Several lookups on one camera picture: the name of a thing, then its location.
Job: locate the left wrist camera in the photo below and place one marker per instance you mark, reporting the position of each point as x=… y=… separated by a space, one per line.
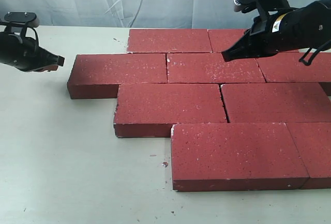
x=20 y=19

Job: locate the red brick diagonal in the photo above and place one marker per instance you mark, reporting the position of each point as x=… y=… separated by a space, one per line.
x=150 y=110

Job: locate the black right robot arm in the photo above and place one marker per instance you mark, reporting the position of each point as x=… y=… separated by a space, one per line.
x=281 y=29

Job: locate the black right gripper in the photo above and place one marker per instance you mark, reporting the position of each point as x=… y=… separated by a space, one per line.
x=286 y=30

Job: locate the red brick front large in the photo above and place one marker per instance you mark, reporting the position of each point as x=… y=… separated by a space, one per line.
x=235 y=157

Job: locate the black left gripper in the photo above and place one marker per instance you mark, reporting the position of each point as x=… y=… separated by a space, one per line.
x=21 y=54

